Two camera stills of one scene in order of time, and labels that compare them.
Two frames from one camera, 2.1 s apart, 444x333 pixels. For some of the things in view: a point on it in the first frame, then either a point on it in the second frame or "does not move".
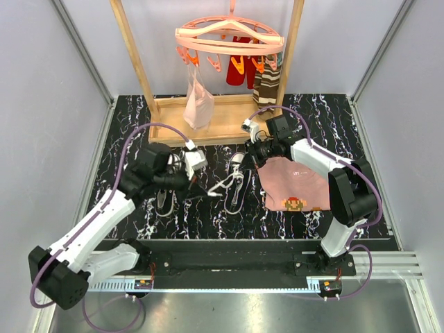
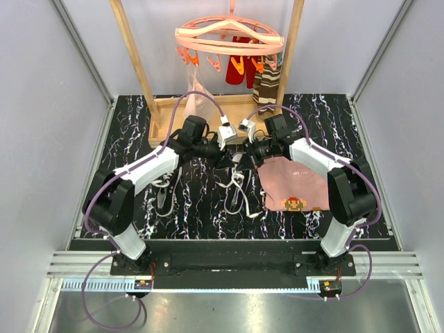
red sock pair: (234, 77) does not move
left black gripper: (187, 182) -> (223, 159)
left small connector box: (144, 284) does not move
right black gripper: (252, 160) does not move
